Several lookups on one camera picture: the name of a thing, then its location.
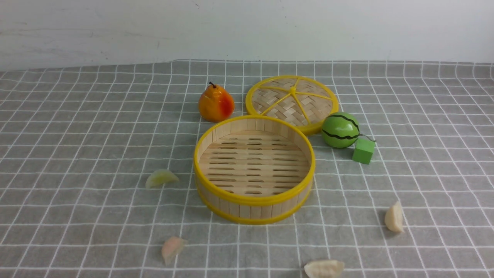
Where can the green toy dumpling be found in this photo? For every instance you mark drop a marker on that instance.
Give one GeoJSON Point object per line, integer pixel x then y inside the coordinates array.
{"type": "Point", "coordinates": [159, 178]}

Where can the white toy dumpling front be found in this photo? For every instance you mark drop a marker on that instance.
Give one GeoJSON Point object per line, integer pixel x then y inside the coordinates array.
{"type": "Point", "coordinates": [324, 268]}

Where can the pink toy dumpling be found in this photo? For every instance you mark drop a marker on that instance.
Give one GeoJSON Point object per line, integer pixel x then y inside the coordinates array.
{"type": "Point", "coordinates": [171, 248]}

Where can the orange toy pear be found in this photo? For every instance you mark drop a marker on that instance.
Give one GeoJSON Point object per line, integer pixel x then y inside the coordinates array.
{"type": "Point", "coordinates": [216, 104]}

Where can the grey checked tablecloth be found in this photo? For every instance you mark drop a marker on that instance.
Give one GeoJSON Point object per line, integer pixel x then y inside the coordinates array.
{"type": "Point", "coordinates": [78, 144]}

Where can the yellow rimmed bamboo steamer tray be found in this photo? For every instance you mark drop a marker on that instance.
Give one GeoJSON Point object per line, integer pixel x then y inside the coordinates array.
{"type": "Point", "coordinates": [254, 170]}

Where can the green toy watermelon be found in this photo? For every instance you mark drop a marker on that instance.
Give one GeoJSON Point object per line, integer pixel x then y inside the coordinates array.
{"type": "Point", "coordinates": [340, 130]}

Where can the white toy dumpling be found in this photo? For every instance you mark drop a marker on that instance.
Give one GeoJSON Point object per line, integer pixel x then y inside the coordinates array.
{"type": "Point", "coordinates": [324, 268]}
{"type": "Point", "coordinates": [394, 218]}

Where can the green wooden cube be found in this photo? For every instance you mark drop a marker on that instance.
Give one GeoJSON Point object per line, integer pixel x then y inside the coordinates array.
{"type": "Point", "coordinates": [363, 151]}

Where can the yellow rimmed woven steamer lid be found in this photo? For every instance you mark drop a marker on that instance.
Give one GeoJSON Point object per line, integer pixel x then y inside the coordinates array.
{"type": "Point", "coordinates": [300, 101]}

